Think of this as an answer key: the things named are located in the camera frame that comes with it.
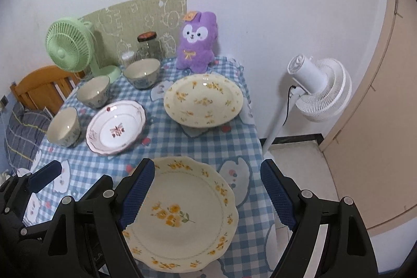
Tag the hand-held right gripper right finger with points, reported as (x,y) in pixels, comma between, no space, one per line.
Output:
(277,196)

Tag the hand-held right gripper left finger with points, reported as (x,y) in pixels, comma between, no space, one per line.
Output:
(136,195)

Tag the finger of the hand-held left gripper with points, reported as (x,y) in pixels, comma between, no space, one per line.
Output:
(45,175)

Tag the blue patterned ceramic bowl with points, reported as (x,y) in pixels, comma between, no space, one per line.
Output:
(93,91)
(63,128)
(141,70)

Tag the scalloped yellow floral plate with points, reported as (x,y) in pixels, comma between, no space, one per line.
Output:
(189,199)

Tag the white plate red flower motif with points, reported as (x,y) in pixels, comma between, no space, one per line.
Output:
(114,131)

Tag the deep yellow floral plate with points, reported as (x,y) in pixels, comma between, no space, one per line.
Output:
(202,102)

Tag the grey plaid pillow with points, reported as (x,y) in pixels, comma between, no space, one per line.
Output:
(22,134)

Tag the blue checked printed tablecloth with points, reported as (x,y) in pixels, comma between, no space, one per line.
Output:
(176,144)

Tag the wooden bed headboard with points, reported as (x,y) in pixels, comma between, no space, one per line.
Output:
(39,82)

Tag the white standing fan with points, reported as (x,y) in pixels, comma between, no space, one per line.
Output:
(325,86)

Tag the green desk fan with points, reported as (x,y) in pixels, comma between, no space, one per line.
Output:
(62,53)

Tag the beige door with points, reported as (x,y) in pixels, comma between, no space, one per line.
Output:
(384,134)

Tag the cotton swab container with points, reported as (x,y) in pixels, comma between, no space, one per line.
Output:
(128,58)

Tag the glass jar with dark lid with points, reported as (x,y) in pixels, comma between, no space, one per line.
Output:
(148,48)

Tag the purple plush toy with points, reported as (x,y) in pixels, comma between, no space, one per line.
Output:
(195,50)

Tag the green cartoon printed wall mat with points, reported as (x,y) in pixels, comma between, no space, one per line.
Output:
(130,17)

